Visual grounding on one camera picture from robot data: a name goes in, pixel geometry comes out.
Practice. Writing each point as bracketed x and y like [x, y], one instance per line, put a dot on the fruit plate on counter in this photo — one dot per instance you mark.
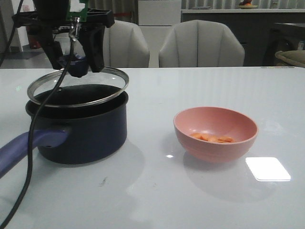
[247, 4]

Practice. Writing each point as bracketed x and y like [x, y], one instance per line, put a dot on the red barrier belt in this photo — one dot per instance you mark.
[123, 14]

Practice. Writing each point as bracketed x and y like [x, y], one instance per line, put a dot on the red box on floor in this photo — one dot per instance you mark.
[33, 42]

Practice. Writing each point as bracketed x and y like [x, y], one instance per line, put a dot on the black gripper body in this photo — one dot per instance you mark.
[53, 13]

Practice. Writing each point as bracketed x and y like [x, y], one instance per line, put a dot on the black side table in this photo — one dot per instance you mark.
[283, 37]

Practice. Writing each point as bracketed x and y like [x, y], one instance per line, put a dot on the beige sofa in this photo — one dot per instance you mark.
[291, 58]

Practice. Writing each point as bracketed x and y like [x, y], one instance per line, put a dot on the grey upholstered chair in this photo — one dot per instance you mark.
[199, 43]
[124, 46]

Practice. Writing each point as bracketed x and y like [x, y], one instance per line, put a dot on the right grey upholstered chair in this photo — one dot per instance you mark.
[199, 43]

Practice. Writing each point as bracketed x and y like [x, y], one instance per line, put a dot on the pink bowl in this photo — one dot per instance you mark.
[216, 121]

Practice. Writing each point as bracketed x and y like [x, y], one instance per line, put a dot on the white cabinet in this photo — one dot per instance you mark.
[155, 17]

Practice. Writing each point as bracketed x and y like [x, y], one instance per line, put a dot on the orange ham slices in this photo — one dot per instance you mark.
[212, 138]

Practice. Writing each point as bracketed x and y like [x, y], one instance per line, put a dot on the left grey upholstered chair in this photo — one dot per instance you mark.
[124, 46]

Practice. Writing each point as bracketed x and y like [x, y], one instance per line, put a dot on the glass lid with blue knob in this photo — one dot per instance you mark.
[112, 83]

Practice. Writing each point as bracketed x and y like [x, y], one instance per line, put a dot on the dark kitchen counter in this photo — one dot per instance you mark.
[251, 27]

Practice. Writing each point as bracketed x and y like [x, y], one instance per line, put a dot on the dark blue saucepan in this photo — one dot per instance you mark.
[82, 124]

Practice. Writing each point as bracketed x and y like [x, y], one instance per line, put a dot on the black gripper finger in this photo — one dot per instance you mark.
[51, 47]
[92, 45]

